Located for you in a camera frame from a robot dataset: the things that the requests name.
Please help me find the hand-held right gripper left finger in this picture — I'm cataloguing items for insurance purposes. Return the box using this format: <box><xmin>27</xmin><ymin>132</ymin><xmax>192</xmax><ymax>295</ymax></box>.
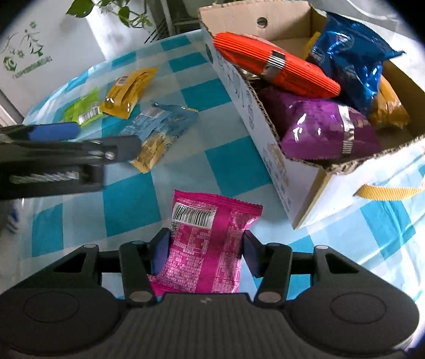
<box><xmin>53</xmin><ymin>228</ymin><xmax>172</xmax><ymax>304</ymax></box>

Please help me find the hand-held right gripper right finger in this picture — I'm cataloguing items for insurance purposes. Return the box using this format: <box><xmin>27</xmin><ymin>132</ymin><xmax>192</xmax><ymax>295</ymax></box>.
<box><xmin>242</xmin><ymin>230</ymin><xmax>363</xmax><ymax>304</ymax></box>

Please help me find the blue checked tablecloth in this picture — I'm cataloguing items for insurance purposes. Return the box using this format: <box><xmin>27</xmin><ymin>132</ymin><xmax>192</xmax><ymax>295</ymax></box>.
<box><xmin>22</xmin><ymin>30</ymin><xmax>425</xmax><ymax>307</ymax></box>

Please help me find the yellow snack packet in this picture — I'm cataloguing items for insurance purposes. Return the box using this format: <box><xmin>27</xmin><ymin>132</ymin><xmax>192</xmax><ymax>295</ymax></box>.
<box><xmin>102</xmin><ymin>67</ymin><xmax>160</xmax><ymax>120</ymax></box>

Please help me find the pink snack packet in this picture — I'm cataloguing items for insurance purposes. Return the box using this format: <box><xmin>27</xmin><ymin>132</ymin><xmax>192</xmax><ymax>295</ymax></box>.
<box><xmin>147</xmin><ymin>189</ymin><xmax>263</xmax><ymax>295</ymax></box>

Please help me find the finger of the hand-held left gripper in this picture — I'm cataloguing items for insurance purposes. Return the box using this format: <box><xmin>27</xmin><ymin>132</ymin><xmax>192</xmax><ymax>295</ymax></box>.
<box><xmin>0</xmin><ymin>136</ymin><xmax>142</xmax><ymax>169</ymax></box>
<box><xmin>0</xmin><ymin>121</ymin><xmax>81</xmax><ymax>146</ymax></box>

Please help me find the blue snack bag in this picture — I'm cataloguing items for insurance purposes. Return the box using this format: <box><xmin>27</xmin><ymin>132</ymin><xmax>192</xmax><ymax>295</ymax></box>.
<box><xmin>305</xmin><ymin>11</ymin><xmax>403</xmax><ymax>115</ymax></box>

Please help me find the light blue snack packet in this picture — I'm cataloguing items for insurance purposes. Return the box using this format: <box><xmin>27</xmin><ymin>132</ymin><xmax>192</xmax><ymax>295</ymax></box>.
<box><xmin>119</xmin><ymin>101</ymin><xmax>199</xmax><ymax>174</ymax></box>

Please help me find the cardboard box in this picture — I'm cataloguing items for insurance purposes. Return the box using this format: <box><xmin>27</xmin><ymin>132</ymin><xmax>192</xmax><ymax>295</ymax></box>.
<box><xmin>198</xmin><ymin>0</ymin><xmax>425</xmax><ymax>230</ymax></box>

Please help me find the white cabinet with tree print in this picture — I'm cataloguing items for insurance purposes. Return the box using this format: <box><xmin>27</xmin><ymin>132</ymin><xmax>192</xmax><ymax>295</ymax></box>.
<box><xmin>0</xmin><ymin>0</ymin><xmax>161</xmax><ymax>120</ymax></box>

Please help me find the white metal plant stand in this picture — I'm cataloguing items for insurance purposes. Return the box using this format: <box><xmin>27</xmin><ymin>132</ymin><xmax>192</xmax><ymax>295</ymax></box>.
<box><xmin>153</xmin><ymin>0</ymin><xmax>202</xmax><ymax>42</ymax></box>

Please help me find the green snack packet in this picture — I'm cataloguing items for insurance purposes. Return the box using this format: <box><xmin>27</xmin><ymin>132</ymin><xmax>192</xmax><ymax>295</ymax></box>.
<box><xmin>63</xmin><ymin>88</ymin><xmax>103</xmax><ymax>127</ymax></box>

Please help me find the purple snack bag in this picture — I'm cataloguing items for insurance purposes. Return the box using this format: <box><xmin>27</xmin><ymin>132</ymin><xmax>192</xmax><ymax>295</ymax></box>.
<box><xmin>259</xmin><ymin>86</ymin><xmax>382</xmax><ymax>161</ymax></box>

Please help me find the yellow-orange snack bag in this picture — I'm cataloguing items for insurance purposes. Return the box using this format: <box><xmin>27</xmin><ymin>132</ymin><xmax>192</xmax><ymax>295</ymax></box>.
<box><xmin>367</xmin><ymin>75</ymin><xmax>411</xmax><ymax>130</ymax></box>

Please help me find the orange snack bag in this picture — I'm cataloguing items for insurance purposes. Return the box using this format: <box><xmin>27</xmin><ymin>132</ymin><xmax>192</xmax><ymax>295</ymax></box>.
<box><xmin>212</xmin><ymin>32</ymin><xmax>342</xmax><ymax>99</ymax></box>

